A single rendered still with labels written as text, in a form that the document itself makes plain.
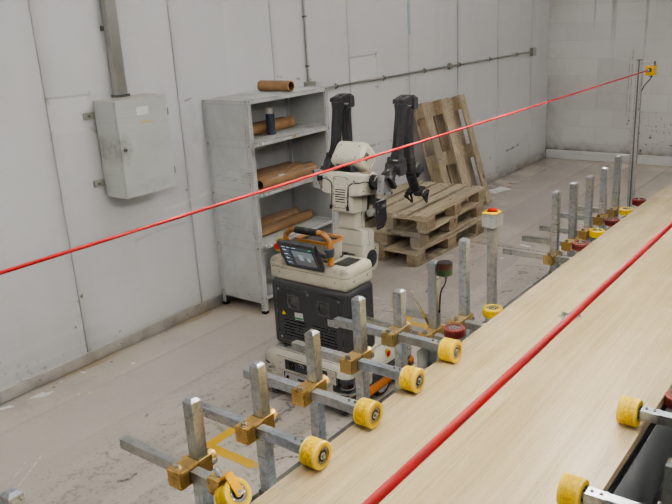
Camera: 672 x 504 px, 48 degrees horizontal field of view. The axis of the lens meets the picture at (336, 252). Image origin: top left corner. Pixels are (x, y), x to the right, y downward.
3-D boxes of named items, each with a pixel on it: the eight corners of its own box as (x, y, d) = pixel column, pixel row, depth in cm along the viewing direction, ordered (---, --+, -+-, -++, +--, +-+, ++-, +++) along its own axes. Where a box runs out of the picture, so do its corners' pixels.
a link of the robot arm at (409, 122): (396, 96, 416) (413, 97, 410) (402, 95, 420) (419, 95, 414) (397, 172, 429) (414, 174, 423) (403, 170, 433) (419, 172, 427)
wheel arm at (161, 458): (120, 448, 211) (119, 439, 210) (129, 443, 214) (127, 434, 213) (210, 490, 190) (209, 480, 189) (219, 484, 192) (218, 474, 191)
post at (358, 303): (357, 424, 263) (350, 297, 249) (363, 420, 266) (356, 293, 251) (365, 427, 261) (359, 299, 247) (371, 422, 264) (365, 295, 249)
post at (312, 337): (313, 465, 245) (303, 331, 231) (320, 460, 248) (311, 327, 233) (322, 468, 243) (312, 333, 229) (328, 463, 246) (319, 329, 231)
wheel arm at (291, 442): (186, 411, 230) (184, 400, 229) (194, 406, 233) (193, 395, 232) (312, 460, 201) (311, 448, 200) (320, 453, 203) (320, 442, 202)
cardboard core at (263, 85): (256, 80, 560) (287, 81, 543) (263, 79, 566) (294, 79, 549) (257, 91, 563) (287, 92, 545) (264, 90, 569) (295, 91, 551)
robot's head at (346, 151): (358, 163, 406) (367, 140, 410) (327, 161, 419) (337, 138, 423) (369, 177, 417) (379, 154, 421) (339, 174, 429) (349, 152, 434)
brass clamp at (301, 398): (290, 403, 233) (289, 388, 231) (317, 385, 243) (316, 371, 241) (306, 408, 229) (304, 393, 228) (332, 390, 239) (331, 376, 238)
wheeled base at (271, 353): (350, 416, 396) (348, 373, 389) (262, 386, 434) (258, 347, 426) (416, 367, 447) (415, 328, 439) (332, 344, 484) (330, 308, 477)
